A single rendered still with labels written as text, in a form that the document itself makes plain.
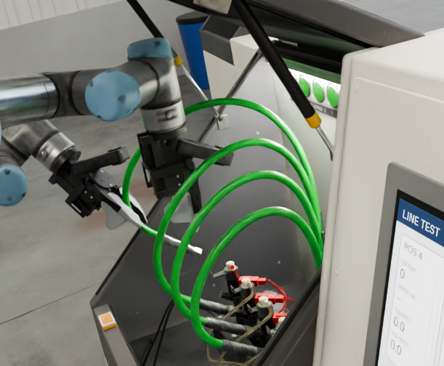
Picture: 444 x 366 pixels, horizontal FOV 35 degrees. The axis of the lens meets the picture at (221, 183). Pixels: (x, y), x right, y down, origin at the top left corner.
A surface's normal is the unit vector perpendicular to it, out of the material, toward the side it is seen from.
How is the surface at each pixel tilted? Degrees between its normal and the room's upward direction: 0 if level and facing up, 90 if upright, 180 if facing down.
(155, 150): 90
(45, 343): 0
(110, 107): 90
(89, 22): 90
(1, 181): 90
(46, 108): 114
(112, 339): 0
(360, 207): 76
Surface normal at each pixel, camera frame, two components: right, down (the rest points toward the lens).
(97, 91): -0.42, 0.40
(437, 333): -0.94, 0.06
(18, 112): 0.84, 0.42
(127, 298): 0.36, 0.29
